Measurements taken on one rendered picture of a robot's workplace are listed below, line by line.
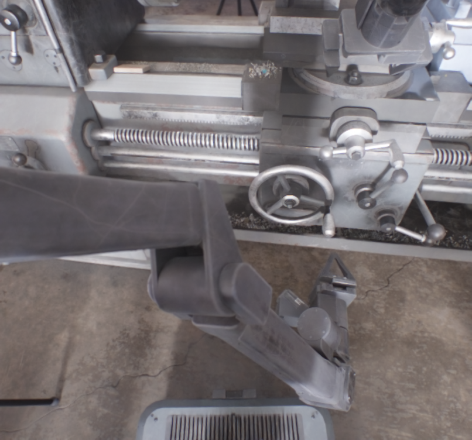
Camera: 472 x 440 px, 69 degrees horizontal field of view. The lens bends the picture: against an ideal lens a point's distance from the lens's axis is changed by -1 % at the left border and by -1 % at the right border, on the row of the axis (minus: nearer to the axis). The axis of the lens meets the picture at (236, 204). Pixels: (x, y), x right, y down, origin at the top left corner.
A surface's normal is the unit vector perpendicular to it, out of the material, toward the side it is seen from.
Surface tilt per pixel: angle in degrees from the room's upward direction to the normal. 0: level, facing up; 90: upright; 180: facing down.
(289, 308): 8
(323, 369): 56
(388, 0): 109
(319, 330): 28
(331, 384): 48
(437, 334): 0
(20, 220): 64
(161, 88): 36
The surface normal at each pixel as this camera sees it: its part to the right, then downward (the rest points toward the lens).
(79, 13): 0.99, 0.08
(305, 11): -0.04, -0.66
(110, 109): -0.15, 0.75
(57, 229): 0.83, -0.07
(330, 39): -0.03, -0.19
